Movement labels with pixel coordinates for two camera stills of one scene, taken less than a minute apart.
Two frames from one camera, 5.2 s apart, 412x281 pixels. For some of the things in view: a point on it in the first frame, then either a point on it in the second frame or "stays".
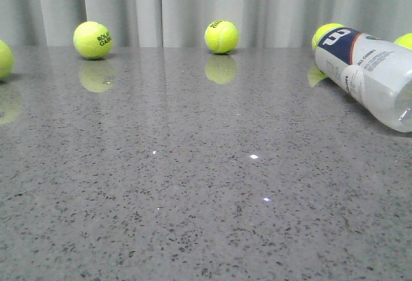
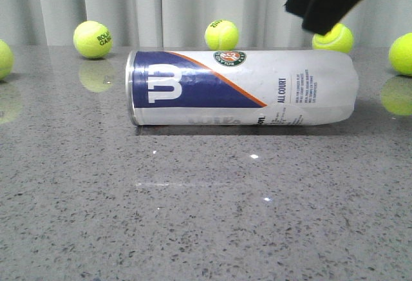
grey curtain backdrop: x=175 y=8 stays
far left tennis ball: x=6 y=60 stays
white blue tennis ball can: x=375 y=73 to x=241 y=87
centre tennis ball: x=221 y=37 stays
